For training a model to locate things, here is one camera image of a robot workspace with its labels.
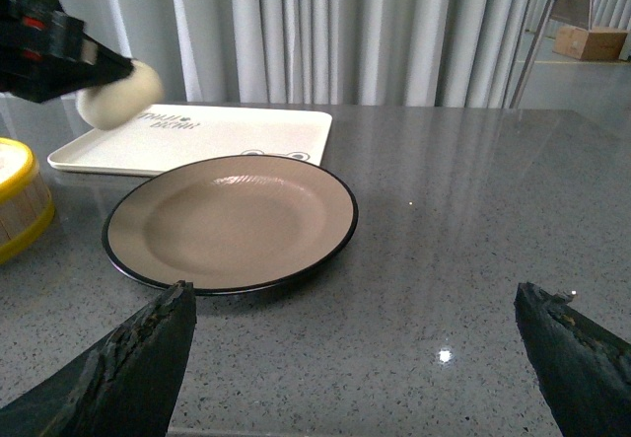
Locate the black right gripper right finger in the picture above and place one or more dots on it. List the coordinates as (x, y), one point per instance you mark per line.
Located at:
(583, 369)

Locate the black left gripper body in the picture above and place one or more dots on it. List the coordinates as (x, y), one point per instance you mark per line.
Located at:
(45, 53)

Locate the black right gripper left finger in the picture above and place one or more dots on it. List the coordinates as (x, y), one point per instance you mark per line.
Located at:
(126, 384)

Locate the white steamed bun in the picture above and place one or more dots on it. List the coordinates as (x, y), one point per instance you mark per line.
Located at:
(108, 106)

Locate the beige plate with black rim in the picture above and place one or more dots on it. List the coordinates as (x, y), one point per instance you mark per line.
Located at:
(231, 225)

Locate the cream bear serving tray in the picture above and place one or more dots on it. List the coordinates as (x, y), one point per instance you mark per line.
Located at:
(164, 137)

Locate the yellow rimmed bamboo steamer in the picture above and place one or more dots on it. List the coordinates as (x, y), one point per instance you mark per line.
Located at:
(27, 207)

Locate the grey pleated curtain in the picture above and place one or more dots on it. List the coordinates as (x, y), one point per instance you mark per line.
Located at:
(417, 53)

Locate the brown cardboard box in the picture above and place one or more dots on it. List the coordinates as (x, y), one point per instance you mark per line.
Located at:
(598, 44)

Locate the metal stand with black knob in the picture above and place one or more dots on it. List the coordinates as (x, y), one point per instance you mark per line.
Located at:
(531, 54)

